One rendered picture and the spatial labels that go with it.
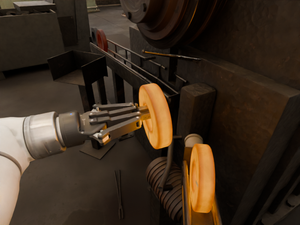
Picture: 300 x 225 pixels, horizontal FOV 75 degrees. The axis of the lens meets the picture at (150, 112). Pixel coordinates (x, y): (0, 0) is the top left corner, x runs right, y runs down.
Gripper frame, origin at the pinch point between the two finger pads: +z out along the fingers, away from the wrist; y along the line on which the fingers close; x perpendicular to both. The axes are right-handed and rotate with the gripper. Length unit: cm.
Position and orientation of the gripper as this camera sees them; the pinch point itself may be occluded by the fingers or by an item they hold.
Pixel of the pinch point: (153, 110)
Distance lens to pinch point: 46.0
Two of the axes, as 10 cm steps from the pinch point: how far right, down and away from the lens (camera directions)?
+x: -0.5, -8.2, -5.8
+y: 3.1, 5.4, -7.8
